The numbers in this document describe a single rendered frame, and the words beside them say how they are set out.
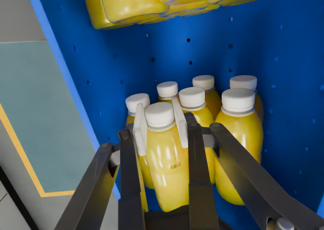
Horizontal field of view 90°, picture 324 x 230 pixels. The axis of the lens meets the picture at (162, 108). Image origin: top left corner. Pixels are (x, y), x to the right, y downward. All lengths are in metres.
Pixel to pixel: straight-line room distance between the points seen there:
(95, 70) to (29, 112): 1.52
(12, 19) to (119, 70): 0.57
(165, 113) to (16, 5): 0.73
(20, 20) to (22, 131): 1.22
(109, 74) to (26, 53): 1.33
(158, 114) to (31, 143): 1.78
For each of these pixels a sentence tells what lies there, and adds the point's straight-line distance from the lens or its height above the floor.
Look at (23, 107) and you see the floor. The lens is 1.75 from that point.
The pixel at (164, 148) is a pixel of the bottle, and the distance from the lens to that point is 0.21.
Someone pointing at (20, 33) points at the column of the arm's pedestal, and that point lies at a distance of 0.81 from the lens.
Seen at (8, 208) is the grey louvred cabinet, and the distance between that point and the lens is 2.37.
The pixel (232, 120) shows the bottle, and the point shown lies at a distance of 0.22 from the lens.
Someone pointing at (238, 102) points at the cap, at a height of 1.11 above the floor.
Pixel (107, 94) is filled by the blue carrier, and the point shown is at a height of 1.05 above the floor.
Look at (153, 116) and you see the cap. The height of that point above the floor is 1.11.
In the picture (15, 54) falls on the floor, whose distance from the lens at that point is 1.62.
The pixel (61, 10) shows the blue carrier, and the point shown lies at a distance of 0.23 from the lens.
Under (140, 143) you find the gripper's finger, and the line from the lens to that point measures 0.16.
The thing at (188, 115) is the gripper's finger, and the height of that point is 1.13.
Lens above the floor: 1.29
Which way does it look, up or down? 66 degrees down
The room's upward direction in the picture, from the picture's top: 171 degrees clockwise
